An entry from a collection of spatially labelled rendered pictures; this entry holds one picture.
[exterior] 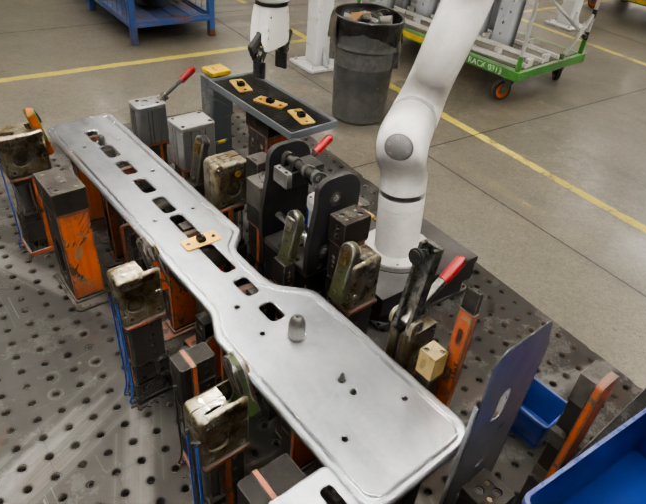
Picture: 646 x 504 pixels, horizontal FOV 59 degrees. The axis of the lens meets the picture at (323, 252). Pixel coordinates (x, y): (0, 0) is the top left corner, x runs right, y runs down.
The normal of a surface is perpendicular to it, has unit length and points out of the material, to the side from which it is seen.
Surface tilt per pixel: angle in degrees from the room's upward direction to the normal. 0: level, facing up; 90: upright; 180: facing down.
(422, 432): 0
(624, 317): 0
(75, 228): 90
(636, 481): 0
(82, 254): 90
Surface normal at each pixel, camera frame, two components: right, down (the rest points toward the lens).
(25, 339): 0.07, -0.79
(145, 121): 0.63, 0.50
